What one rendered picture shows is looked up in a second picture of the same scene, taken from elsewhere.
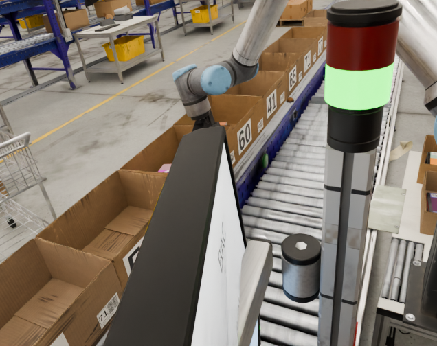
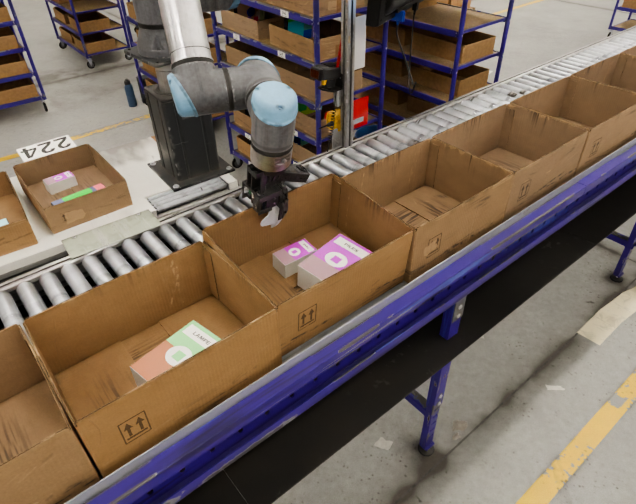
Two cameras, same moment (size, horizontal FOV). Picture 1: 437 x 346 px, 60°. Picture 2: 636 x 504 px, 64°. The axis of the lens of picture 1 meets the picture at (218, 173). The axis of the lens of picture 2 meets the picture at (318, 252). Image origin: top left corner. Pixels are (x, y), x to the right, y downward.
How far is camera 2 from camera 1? 2.23 m
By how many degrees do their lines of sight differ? 107
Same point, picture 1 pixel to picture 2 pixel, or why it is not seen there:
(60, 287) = not seen: hidden behind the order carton
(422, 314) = (220, 167)
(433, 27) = not seen: outside the picture
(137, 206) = not seen: hidden behind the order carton
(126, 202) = (411, 274)
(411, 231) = (136, 207)
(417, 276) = (189, 181)
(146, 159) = (362, 272)
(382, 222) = (142, 221)
